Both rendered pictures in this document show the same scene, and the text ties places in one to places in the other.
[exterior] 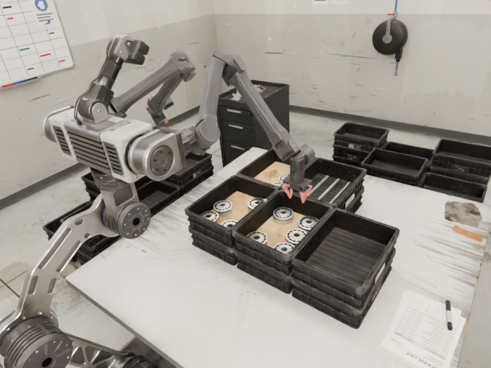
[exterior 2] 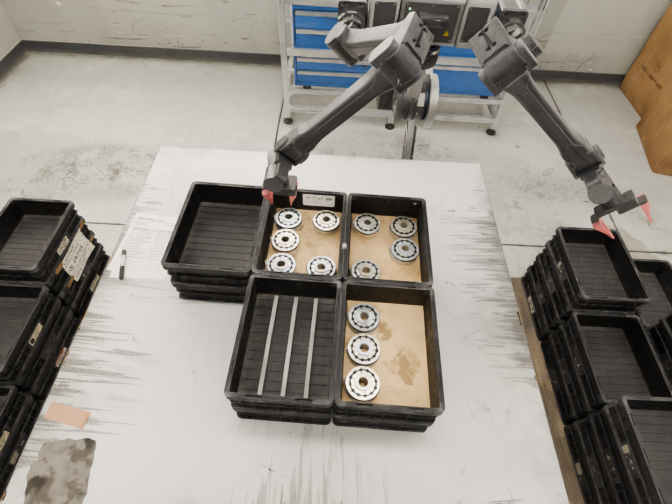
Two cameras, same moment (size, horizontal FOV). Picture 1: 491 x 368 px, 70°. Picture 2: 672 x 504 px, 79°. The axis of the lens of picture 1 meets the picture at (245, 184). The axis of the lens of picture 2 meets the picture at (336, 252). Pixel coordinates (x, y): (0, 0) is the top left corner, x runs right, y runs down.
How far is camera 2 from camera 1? 2.15 m
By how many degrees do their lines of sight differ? 88
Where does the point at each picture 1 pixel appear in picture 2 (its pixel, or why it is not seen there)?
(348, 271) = (217, 230)
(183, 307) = (357, 183)
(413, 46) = not seen: outside the picture
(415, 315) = (155, 254)
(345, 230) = (235, 283)
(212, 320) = (325, 184)
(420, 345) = (152, 230)
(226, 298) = not seen: hidden behind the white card
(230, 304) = not seen: hidden behind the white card
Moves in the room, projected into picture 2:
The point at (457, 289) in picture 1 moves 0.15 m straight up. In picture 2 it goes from (107, 301) to (89, 279)
